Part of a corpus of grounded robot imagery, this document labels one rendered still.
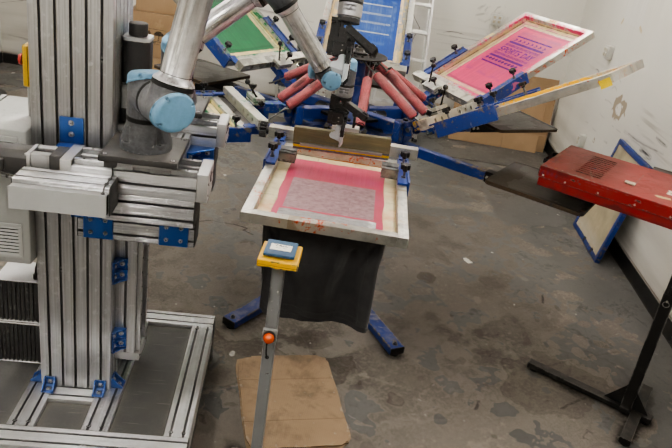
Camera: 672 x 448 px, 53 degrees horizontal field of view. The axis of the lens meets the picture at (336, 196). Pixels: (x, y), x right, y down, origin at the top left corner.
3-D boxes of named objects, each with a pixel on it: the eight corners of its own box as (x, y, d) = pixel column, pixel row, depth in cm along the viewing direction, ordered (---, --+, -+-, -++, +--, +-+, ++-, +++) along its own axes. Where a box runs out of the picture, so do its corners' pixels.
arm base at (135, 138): (113, 151, 192) (114, 118, 188) (126, 135, 205) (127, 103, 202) (167, 157, 193) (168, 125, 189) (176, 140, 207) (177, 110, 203)
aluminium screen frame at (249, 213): (406, 249, 230) (408, 239, 228) (239, 221, 231) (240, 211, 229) (404, 169, 302) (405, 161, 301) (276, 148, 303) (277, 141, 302)
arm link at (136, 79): (158, 107, 203) (160, 63, 198) (176, 121, 194) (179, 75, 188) (119, 109, 196) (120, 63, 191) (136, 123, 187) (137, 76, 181)
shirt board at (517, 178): (601, 206, 319) (606, 190, 316) (577, 231, 287) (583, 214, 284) (366, 127, 383) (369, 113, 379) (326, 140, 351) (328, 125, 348)
